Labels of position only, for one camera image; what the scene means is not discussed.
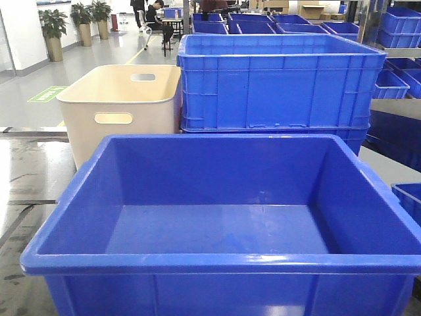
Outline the blue bin right edge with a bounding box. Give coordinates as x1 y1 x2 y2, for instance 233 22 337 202
391 182 420 225

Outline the large blue target bin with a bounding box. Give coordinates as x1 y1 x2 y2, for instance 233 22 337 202
20 134 420 315

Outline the potted plant right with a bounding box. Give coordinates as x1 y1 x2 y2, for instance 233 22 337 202
91 1 111 40

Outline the potted plant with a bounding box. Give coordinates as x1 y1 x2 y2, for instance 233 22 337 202
70 3 93 47
38 9 68 62
91 1 111 40

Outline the seated person in black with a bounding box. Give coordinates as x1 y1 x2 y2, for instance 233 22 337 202
146 0 174 49

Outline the potted plant middle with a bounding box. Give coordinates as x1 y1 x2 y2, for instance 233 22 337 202
70 3 93 47

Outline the big blue ribbed crate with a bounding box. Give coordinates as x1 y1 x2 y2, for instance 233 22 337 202
177 34 386 153

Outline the beige plastic bin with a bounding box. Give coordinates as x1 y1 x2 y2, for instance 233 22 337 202
57 65 182 167

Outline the potted plant left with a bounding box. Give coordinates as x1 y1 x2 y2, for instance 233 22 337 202
38 9 68 62

